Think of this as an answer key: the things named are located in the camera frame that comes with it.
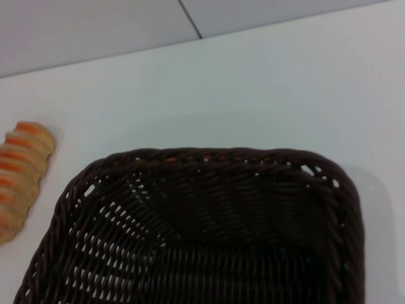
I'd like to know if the orange striped bread loaf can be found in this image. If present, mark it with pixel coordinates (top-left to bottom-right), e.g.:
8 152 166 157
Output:
0 121 57 247

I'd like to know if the dark brown woven basket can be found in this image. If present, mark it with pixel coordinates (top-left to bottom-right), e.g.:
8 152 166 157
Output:
13 147 368 304

